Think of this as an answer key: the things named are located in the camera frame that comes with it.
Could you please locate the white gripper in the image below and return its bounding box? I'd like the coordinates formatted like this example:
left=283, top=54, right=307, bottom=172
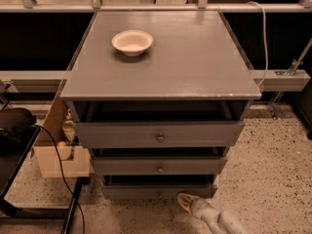
left=176, top=193, right=249, bottom=234

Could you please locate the grey bottom drawer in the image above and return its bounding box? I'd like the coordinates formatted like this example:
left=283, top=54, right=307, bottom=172
left=102, top=175, right=217, bottom=200

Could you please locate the grey drawer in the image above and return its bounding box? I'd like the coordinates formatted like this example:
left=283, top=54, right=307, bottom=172
left=102, top=175, right=217, bottom=200
left=76, top=121, right=245, bottom=148
left=93, top=156, right=227, bottom=176

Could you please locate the grey top drawer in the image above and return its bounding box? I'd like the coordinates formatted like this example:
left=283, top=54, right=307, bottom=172
left=76, top=121, right=245, bottom=148

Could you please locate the grey wooden drawer cabinet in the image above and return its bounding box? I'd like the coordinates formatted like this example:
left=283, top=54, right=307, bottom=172
left=59, top=10, right=262, bottom=187

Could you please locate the grey middle drawer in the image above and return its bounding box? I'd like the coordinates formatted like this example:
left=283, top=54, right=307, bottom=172
left=93, top=156, right=227, bottom=176

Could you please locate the cardboard box with items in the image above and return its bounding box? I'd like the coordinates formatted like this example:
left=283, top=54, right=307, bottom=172
left=32, top=95, right=92, bottom=179

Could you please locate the white paper bowl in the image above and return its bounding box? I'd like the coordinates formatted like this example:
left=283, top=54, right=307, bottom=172
left=111, top=30, right=153, bottom=57

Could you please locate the metal diagonal strut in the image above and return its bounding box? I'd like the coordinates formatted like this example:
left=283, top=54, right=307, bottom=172
left=268, top=37, right=312, bottom=120

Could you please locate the black bag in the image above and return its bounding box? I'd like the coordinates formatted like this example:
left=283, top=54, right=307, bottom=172
left=0, top=108, right=36, bottom=145

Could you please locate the black cable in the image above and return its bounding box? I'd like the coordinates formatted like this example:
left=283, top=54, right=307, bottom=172
left=33, top=124, right=87, bottom=234

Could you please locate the black table frame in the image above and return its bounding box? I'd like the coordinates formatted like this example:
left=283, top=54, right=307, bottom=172
left=0, top=125, right=90, bottom=234

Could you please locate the lower aluminium rail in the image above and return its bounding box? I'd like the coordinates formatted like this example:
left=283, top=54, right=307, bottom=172
left=0, top=70, right=311, bottom=94

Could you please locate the aluminium rail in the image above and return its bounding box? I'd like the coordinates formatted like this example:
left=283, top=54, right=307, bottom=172
left=0, top=70, right=311, bottom=94
left=0, top=3, right=312, bottom=14

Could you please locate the white cable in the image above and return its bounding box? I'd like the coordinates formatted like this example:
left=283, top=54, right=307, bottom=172
left=248, top=1, right=270, bottom=88

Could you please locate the upper aluminium rail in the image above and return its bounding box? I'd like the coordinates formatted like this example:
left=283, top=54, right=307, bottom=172
left=0, top=3, right=312, bottom=14

